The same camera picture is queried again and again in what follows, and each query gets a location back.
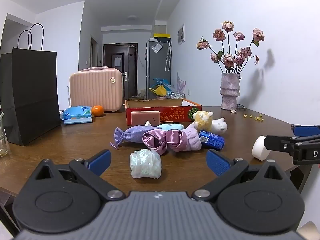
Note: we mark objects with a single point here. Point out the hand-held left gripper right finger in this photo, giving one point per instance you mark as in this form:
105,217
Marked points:
218,163

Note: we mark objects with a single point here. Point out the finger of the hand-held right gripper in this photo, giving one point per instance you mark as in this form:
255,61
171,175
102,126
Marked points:
280,143
306,130

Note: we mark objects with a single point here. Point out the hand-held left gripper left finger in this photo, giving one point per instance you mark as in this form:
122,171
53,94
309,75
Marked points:
101,161

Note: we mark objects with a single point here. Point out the white round cylinder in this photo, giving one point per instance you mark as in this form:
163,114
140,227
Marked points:
258,148

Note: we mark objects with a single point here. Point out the white plush toy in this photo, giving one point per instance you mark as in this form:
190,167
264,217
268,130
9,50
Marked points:
220,126

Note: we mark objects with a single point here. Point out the yellow plush toy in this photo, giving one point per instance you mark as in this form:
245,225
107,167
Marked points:
202,121

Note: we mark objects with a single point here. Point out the pink satin scrunchie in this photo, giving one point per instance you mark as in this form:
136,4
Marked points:
155,140

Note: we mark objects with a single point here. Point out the white triangular sponge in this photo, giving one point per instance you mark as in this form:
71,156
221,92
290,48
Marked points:
148,123

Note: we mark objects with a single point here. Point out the blue plush toy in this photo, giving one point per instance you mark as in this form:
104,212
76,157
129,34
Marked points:
170,126

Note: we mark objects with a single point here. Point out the pink sponge block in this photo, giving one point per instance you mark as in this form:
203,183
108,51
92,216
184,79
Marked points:
145,117

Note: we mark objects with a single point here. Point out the red cardboard box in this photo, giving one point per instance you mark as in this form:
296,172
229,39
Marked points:
175,112

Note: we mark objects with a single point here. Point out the scattered yellow crumbs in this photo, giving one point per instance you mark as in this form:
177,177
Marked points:
257,118

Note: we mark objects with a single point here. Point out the lavender fluffy cloth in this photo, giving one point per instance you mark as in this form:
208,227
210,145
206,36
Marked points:
191,140

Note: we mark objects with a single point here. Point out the orange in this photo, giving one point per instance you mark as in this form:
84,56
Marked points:
97,111

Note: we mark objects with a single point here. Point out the blue tissue pack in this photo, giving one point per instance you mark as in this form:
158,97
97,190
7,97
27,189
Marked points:
77,115

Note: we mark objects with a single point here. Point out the pink ribbed suitcase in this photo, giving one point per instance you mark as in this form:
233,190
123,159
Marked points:
95,90

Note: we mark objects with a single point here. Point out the purple textured vase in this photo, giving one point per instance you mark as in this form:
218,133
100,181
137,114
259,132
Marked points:
230,92

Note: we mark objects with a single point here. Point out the basket of small bottles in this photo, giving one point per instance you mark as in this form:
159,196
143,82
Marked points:
175,95

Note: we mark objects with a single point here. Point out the dark brown door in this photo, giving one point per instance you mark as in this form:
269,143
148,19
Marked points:
117,80

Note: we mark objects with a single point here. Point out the purple coral decoration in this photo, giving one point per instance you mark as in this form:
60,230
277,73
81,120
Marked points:
180,85

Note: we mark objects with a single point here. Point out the yellow plastic item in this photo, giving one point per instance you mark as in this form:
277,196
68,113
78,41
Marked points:
158,91

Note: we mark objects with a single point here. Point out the dried pink roses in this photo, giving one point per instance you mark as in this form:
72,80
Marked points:
228,60

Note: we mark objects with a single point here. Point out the black paper bag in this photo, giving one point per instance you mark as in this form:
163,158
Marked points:
30,92

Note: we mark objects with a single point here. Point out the blue folding rack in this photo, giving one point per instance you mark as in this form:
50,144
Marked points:
162,82

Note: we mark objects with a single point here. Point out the glass jar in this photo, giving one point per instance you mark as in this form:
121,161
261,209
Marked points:
3,140

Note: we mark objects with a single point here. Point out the white paper notice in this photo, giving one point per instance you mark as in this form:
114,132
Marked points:
117,61

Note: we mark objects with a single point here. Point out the grey refrigerator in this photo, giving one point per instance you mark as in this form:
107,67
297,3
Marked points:
156,72

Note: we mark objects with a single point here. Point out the white folded umbrella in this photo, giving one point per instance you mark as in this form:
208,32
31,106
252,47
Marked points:
168,55

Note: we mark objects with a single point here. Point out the clear plastic bag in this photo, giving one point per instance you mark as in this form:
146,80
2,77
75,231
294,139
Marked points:
157,47

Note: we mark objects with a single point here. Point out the ceiling lamp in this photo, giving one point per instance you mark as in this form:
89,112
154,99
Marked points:
132,17

